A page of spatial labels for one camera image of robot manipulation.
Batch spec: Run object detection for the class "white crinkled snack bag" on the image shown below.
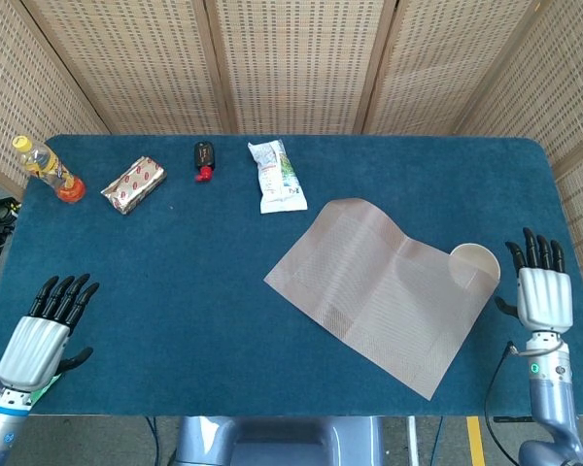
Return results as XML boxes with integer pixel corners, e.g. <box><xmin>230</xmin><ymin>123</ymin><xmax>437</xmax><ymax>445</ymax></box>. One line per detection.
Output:
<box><xmin>247</xmin><ymin>139</ymin><xmax>309</xmax><ymax>216</ymax></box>

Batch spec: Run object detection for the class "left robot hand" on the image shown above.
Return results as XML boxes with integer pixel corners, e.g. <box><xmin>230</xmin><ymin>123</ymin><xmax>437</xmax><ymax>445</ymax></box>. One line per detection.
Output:
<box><xmin>0</xmin><ymin>274</ymin><xmax>101</xmax><ymax>392</ymax></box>

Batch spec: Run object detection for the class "yellow-capped orange drink bottle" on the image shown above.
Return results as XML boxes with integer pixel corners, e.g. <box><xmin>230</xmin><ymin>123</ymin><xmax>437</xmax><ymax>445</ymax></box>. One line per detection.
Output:
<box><xmin>12</xmin><ymin>135</ymin><xmax>86</xmax><ymax>205</ymax></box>

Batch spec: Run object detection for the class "blue felt table cover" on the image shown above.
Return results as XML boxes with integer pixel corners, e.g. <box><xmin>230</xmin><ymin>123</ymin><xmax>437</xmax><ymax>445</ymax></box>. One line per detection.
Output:
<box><xmin>0</xmin><ymin>134</ymin><xmax>583</xmax><ymax>418</ymax></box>

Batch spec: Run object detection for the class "white bowl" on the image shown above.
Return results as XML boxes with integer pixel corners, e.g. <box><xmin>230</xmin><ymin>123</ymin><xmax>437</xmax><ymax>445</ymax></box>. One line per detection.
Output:
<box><xmin>448</xmin><ymin>242</ymin><xmax>502</xmax><ymax>291</ymax></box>

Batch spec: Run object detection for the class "blue cable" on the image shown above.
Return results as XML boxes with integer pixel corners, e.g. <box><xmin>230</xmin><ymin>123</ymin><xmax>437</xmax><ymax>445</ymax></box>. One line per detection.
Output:
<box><xmin>429</xmin><ymin>416</ymin><xmax>446</xmax><ymax>466</ymax></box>
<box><xmin>145</xmin><ymin>416</ymin><xmax>162</xmax><ymax>466</ymax></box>

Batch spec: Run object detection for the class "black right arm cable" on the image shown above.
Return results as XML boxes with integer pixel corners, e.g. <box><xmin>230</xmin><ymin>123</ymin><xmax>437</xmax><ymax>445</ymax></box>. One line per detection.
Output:
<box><xmin>483</xmin><ymin>341</ymin><xmax>522</xmax><ymax>457</ymax></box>

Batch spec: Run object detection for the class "green tea sachet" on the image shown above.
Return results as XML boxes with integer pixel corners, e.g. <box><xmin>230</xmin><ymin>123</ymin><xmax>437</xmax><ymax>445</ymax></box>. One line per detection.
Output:
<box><xmin>28</xmin><ymin>373</ymin><xmax>62</xmax><ymax>404</ymax></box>

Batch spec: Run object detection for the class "brown woven placemat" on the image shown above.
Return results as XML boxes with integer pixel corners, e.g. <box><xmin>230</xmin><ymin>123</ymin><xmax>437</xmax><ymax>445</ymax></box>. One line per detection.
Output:
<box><xmin>263</xmin><ymin>197</ymin><xmax>497</xmax><ymax>402</ymax></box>

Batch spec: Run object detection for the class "woven bamboo folding screen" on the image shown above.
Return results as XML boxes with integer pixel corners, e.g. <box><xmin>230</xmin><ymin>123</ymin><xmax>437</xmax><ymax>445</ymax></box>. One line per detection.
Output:
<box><xmin>0</xmin><ymin>0</ymin><xmax>583</xmax><ymax>312</ymax></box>

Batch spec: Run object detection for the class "black bottle red cap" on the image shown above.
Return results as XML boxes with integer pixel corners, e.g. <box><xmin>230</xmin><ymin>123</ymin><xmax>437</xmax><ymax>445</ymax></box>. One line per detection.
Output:
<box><xmin>192</xmin><ymin>141</ymin><xmax>217</xmax><ymax>185</ymax></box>

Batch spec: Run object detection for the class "grey-blue robot torso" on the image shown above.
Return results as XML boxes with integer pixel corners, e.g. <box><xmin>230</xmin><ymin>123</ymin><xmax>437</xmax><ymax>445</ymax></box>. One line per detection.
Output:
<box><xmin>169</xmin><ymin>416</ymin><xmax>385</xmax><ymax>466</ymax></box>

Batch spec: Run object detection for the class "gold snack pack red print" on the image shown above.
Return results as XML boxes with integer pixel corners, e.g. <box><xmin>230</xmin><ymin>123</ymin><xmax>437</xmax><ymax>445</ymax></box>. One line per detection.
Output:
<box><xmin>100</xmin><ymin>155</ymin><xmax>168</xmax><ymax>216</ymax></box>

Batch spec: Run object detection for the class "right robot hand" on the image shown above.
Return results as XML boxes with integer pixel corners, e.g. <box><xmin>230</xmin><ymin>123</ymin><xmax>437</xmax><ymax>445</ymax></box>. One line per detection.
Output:
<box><xmin>495</xmin><ymin>226</ymin><xmax>574</xmax><ymax>335</ymax></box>

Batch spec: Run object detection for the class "black cables and gear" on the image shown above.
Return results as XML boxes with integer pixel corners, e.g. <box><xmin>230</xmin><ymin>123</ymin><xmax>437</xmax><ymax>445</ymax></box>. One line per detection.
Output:
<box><xmin>0</xmin><ymin>196</ymin><xmax>20</xmax><ymax>261</ymax></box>

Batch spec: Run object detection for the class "white table leg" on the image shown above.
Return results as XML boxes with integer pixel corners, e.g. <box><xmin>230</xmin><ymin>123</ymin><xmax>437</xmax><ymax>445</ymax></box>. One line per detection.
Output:
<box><xmin>405</xmin><ymin>416</ymin><xmax>421</xmax><ymax>466</ymax></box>

